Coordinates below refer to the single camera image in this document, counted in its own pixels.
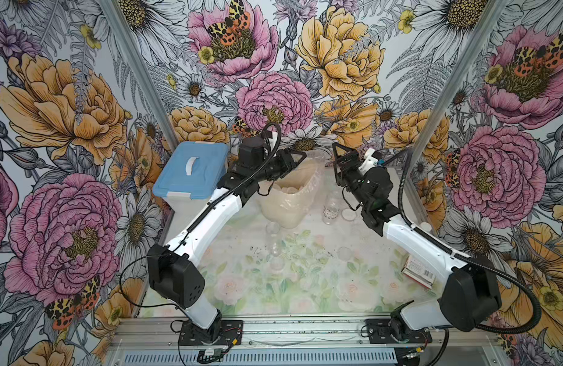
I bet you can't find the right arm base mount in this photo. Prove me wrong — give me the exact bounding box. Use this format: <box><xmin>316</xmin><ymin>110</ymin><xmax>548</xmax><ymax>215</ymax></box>
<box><xmin>359</xmin><ymin>318</ymin><xmax>432</xmax><ymax>346</ymax></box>

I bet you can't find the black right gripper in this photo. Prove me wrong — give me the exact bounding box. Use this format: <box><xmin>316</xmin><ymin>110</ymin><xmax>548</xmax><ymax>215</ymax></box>
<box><xmin>331</xmin><ymin>142</ymin><xmax>372</xmax><ymax>208</ymax></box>

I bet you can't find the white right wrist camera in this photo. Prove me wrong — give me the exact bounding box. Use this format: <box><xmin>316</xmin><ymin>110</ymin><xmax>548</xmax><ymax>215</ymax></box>
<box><xmin>358</xmin><ymin>148</ymin><xmax>383</xmax><ymax>175</ymax></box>

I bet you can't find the aluminium front rail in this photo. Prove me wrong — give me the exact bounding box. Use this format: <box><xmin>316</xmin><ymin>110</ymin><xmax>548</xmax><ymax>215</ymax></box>
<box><xmin>106</xmin><ymin>314</ymin><xmax>510</xmax><ymax>365</ymax></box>

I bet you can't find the clear jar with rose tea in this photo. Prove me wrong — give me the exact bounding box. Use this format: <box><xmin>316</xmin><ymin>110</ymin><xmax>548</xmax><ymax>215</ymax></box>
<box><xmin>322</xmin><ymin>192</ymin><xmax>342</xmax><ymax>225</ymax></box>

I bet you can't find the pink white paper packet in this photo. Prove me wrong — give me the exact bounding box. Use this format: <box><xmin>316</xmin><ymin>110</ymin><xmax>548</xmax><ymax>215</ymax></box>
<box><xmin>401</xmin><ymin>256</ymin><xmax>435</xmax><ymax>289</ymax></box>

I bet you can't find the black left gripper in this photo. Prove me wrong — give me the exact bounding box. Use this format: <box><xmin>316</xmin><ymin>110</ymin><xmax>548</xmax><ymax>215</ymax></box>
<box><xmin>255</xmin><ymin>147</ymin><xmax>307</xmax><ymax>181</ymax></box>

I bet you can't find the right black corrugated cable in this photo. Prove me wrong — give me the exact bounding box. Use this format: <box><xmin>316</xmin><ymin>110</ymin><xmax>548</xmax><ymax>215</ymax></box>
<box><xmin>381</xmin><ymin>148</ymin><xmax>543</xmax><ymax>335</ymax></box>

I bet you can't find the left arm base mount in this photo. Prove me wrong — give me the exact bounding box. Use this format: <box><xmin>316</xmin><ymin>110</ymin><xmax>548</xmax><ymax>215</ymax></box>
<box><xmin>178</xmin><ymin>320</ymin><xmax>244</xmax><ymax>346</ymax></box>

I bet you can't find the bin with pink bag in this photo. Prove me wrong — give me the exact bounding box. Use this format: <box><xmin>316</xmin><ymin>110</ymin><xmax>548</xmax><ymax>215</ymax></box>
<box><xmin>258</xmin><ymin>158</ymin><xmax>324</xmax><ymax>229</ymax></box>

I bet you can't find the black corrugated cable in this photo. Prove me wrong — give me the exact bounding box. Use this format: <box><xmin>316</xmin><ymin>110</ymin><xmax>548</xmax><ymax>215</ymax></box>
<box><xmin>171</xmin><ymin>122</ymin><xmax>283</xmax><ymax>257</ymax></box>
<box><xmin>381</xmin><ymin>148</ymin><xmax>543</xmax><ymax>335</ymax></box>

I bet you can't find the small white capped bottle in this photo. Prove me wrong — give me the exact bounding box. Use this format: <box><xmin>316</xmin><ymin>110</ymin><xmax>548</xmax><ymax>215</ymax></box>
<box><xmin>419</xmin><ymin>222</ymin><xmax>434</xmax><ymax>233</ymax></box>

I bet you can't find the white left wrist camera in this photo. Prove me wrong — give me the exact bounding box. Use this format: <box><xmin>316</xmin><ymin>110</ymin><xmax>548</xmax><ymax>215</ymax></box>
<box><xmin>261</xmin><ymin>130</ymin><xmax>278</xmax><ymax>153</ymax></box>

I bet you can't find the clear jar lid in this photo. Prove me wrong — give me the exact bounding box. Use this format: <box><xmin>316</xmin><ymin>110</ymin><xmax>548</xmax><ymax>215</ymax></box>
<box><xmin>337</xmin><ymin>246</ymin><xmax>353</xmax><ymax>262</ymax></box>
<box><xmin>269</xmin><ymin>256</ymin><xmax>285</xmax><ymax>273</ymax></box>

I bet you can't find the blue lidded storage box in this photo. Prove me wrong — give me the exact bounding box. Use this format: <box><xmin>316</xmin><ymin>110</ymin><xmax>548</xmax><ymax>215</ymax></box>
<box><xmin>153</xmin><ymin>141</ymin><xmax>229</xmax><ymax>217</ymax></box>

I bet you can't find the clear jar dried tea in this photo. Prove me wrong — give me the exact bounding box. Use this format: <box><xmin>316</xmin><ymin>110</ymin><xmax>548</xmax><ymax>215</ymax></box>
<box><xmin>265</xmin><ymin>222</ymin><xmax>281</xmax><ymax>256</ymax></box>

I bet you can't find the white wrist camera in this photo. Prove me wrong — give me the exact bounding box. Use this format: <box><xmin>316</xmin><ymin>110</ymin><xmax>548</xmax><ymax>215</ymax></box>
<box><xmin>261</xmin><ymin>130</ymin><xmax>278</xmax><ymax>153</ymax></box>
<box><xmin>358</xmin><ymin>148</ymin><xmax>383</xmax><ymax>175</ymax></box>

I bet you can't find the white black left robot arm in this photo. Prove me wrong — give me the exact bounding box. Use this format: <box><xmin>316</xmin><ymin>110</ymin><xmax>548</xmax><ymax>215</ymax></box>
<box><xmin>147</xmin><ymin>137</ymin><xmax>307</xmax><ymax>344</ymax></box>

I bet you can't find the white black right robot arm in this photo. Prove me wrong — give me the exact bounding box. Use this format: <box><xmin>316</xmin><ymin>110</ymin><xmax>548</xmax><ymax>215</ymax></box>
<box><xmin>333</xmin><ymin>143</ymin><xmax>502</xmax><ymax>342</ymax></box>

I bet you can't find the left black corrugated cable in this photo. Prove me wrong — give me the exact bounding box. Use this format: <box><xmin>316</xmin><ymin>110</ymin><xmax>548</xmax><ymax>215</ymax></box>
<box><xmin>171</xmin><ymin>122</ymin><xmax>283</xmax><ymax>257</ymax></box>

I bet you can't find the white jar lid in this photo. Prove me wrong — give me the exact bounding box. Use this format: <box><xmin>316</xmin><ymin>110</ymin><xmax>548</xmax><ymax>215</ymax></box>
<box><xmin>341</xmin><ymin>208</ymin><xmax>357</xmax><ymax>222</ymax></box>

